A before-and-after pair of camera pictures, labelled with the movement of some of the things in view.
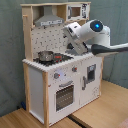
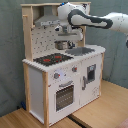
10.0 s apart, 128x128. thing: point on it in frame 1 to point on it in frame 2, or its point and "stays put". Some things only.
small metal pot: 45,55 to 61,44
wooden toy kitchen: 57,82 stays put
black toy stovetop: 57,59 stays put
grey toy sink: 73,52 stays put
